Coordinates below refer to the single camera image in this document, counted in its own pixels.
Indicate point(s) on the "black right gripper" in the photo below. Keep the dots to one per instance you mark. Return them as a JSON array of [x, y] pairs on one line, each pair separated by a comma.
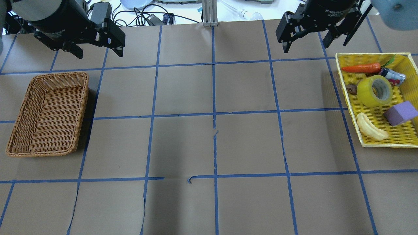
[[328, 9]]

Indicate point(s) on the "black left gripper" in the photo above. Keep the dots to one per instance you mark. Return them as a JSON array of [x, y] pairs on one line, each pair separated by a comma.
[[52, 14]]

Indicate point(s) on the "yellow tape roll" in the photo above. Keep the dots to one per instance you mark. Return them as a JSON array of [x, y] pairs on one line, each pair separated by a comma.
[[374, 91]]

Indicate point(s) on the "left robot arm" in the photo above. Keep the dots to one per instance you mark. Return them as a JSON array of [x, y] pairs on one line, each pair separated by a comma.
[[18, 7]]

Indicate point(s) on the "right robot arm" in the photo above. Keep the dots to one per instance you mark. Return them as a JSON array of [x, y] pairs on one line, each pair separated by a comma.
[[400, 15]]

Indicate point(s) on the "light blue bowl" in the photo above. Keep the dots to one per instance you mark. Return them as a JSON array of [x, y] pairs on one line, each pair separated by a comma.
[[135, 4]]

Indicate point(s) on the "orange toy carrot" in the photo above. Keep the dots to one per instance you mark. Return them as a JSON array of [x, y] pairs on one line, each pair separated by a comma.
[[363, 68]]

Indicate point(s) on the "black power adapter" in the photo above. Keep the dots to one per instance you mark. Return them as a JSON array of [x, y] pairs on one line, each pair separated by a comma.
[[153, 20]]

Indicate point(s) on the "small brown toy animal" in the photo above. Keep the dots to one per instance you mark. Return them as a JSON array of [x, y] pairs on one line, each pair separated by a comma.
[[351, 89]]

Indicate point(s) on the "clear light bulb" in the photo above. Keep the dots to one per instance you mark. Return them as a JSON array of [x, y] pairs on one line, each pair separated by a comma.
[[250, 15]]

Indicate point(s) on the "brown wicker basket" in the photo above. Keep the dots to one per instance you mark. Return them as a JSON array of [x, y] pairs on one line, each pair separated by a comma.
[[51, 116]]

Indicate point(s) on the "small drink can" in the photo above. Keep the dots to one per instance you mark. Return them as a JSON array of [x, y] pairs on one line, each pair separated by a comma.
[[393, 77]]

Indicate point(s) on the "purple foam block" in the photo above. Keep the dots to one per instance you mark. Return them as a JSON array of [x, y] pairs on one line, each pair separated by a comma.
[[400, 113]]

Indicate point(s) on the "yellow toy banana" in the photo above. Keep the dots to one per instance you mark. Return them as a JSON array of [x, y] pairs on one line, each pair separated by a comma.
[[367, 128]]

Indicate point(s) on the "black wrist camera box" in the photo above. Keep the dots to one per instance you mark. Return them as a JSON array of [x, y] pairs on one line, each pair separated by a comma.
[[99, 12]]

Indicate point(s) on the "aluminium profile post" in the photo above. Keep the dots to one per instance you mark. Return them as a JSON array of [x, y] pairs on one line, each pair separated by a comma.
[[209, 13]]

